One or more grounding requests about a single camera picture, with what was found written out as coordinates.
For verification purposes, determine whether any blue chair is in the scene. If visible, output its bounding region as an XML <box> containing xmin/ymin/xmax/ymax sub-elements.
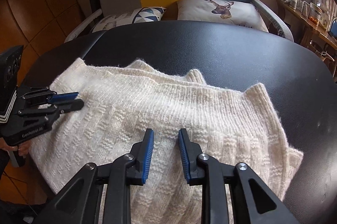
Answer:
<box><xmin>330</xmin><ymin>17</ymin><xmax>337</xmax><ymax>39</ymax></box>

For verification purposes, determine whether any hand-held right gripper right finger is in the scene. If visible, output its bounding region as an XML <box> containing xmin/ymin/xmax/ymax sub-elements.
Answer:
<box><xmin>178</xmin><ymin>127</ymin><xmax>298</xmax><ymax>224</ymax></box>

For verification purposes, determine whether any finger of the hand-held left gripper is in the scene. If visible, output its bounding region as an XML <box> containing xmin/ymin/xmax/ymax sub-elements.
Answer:
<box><xmin>21</xmin><ymin>87</ymin><xmax>79</xmax><ymax>106</ymax></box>
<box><xmin>17</xmin><ymin>100</ymin><xmax>85</xmax><ymax>119</ymax></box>

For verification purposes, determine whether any wooden side desk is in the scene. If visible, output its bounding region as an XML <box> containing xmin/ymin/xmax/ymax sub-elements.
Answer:
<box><xmin>276</xmin><ymin>0</ymin><xmax>337</xmax><ymax>56</ymax></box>

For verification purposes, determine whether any deer print pillow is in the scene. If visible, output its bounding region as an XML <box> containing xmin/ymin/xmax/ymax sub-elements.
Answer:
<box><xmin>176</xmin><ymin>0</ymin><xmax>269</xmax><ymax>32</ymax></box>

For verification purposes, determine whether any white clothes hanger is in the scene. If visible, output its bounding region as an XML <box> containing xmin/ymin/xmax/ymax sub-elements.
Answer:
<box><xmin>309</xmin><ymin>40</ymin><xmax>335</xmax><ymax>61</ymax></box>

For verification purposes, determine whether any group of glass jars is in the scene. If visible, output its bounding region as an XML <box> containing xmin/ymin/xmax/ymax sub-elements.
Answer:
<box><xmin>280</xmin><ymin>0</ymin><xmax>310</xmax><ymax>14</ymax></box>

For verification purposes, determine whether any cream knit sweater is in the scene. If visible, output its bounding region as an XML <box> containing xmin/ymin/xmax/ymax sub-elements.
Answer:
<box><xmin>28</xmin><ymin>57</ymin><xmax>304</xmax><ymax>224</ymax></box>

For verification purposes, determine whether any wooden wardrobe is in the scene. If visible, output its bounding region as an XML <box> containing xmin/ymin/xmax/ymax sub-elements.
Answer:
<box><xmin>0</xmin><ymin>0</ymin><xmax>100</xmax><ymax>98</ymax></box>

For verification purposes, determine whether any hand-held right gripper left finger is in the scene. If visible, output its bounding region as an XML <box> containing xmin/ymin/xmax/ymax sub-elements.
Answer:
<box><xmin>39</xmin><ymin>128</ymin><xmax>154</xmax><ymax>224</ymax></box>

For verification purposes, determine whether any person's left hand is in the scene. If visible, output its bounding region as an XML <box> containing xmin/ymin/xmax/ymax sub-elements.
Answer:
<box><xmin>14</xmin><ymin>142</ymin><xmax>31</xmax><ymax>156</ymax></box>

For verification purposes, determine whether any geometric print pillow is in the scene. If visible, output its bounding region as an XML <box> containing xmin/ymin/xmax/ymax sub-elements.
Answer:
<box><xmin>91</xmin><ymin>6</ymin><xmax>167</xmax><ymax>33</ymax></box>

